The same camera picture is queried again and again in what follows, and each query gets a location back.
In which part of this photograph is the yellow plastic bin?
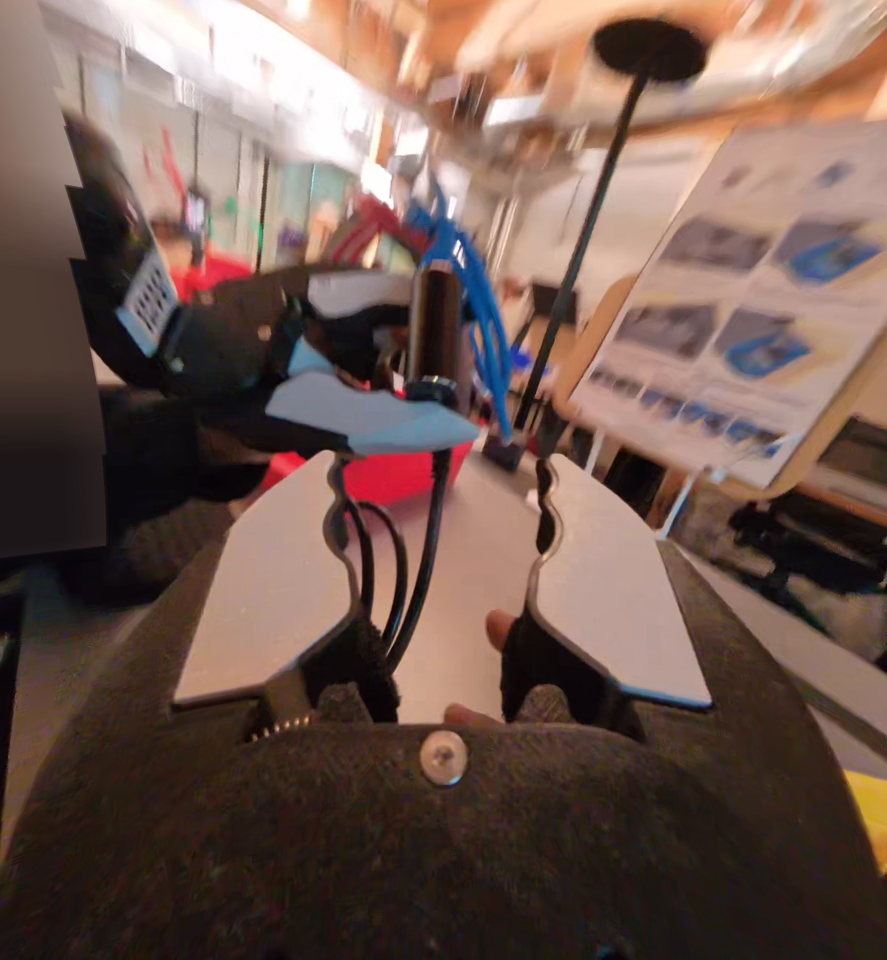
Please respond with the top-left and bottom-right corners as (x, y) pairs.
(844, 768), (887, 877)

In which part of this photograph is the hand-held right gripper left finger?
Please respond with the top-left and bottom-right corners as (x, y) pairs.
(173, 450), (362, 734)

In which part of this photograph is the red ethernet cable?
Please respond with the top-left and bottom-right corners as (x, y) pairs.
(329, 191), (430, 265)

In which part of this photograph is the black ethernet cable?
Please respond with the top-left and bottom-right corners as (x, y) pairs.
(338, 375), (461, 676)

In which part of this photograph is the black pole stand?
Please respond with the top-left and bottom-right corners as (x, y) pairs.
(481, 18), (709, 471)

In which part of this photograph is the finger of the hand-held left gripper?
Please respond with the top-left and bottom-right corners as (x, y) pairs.
(304, 268), (416, 321)
(263, 371), (482, 457)

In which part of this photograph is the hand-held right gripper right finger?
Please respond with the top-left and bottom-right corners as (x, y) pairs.
(524, 453), (715, 711)

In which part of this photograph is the black ethernet switch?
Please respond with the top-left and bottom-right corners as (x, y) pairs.
(406, 268), (466, 402)

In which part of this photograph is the blue ethernet cable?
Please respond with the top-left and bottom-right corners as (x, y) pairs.
(402, 176), (516, 444)

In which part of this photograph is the printed instruction board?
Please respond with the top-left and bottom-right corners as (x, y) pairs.
(556, 118), (887, 500)

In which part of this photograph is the person's right hand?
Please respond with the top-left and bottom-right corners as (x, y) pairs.
(443, 607), (557, 727)

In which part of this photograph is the red plastic bin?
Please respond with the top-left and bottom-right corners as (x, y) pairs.
(262, 438), (476, 510)

